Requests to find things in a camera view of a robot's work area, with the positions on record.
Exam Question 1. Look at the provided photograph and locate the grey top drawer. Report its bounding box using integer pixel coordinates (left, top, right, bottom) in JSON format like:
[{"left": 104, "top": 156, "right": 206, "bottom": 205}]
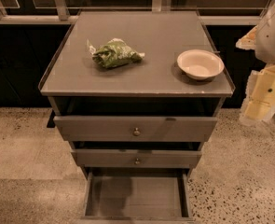
[{"left": 54, "top": 116, "right": 217, "bottom": 142}]

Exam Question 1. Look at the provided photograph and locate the green jalapeno chip bag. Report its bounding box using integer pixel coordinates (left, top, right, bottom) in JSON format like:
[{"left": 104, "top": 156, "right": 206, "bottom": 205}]
[{"left": 87, "top": 38, "right": 145, "bottom": 69}]

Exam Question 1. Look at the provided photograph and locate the metal railing frame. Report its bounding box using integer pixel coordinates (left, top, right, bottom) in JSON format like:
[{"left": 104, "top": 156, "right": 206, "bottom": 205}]
[{"left": 0, "top": 0, "right": 275, "bottom": 25}]

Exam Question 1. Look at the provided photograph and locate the white round bowl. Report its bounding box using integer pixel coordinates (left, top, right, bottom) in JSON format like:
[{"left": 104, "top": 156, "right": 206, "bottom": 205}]
[{"left": 177, "top": 49, "right": 225, "bottom": 80}]

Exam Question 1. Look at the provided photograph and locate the grey drawer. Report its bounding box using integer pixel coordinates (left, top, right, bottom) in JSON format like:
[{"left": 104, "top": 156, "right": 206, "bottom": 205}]
[
  {"left": 71, "top": 149, "right": 201, "bottom": 168},
  {"left": 54, "top": 116, "right": 217, "bottom": 142},
  {"left": 77, "top": 168, "right": 196, "bottom": 224}
]

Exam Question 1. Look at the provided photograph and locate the grey drawer cabinet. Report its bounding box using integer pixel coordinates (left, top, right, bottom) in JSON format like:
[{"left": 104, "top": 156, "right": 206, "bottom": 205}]
[{"left": 37, "top": 10, "right": 236, "bottom": 224}]

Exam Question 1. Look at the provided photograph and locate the grey middle drawer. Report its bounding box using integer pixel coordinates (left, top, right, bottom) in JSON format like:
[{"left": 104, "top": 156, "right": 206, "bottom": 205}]
[{"left": 71, "top": 149, "right": 201, "bottom": 168}]

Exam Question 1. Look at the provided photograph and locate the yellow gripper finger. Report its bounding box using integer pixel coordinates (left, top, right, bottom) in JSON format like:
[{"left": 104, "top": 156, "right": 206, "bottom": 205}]
[
  {"left": 236, "top": 26, "right": 257, "bottom": 50},
  {"left": 240, "top": 64, "right": 275, "bottom": 125}
]

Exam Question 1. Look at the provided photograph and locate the grey bottom drawer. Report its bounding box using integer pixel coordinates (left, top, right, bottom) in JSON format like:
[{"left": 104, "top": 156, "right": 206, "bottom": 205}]
[{"left": 77, "top": 168, "right": 196, "bottom": 224}]

